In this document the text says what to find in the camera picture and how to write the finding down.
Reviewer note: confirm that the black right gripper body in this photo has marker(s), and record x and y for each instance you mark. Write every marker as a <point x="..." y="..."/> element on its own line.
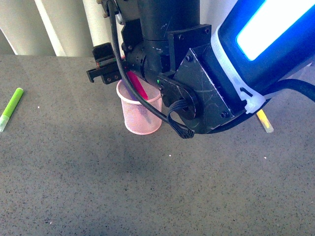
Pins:
<point x="140" y="52"/>

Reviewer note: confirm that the pink mesh pen cup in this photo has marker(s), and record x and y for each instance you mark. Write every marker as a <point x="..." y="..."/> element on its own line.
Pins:
<point x="134" y="121"/>

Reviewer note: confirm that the yellow highlighter pen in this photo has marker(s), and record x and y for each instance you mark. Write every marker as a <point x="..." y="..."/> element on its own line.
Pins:
<point x="264" y="121"/>

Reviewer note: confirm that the black and blue right arm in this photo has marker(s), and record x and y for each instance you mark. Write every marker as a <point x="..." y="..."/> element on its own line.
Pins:
<point x="204" y="81"/>

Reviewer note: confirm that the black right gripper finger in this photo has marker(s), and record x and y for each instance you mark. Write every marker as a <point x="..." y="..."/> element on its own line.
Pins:
<point x="108" y="75"/>

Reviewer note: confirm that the green highlighter pen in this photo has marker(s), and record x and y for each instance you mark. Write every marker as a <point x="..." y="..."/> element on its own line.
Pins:
<point x="12" y="104"/>

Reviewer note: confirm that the purple highlighter pen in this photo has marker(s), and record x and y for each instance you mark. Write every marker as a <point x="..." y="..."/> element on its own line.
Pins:
<point x="142" y="110"/>

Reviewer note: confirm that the pink highlighter pen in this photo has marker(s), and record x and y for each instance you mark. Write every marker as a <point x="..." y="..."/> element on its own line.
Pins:
<point x="137" y="85"/>

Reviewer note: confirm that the white pleated curtain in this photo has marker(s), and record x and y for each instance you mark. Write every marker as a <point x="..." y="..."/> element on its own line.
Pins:
<point x="66" y="28"/>

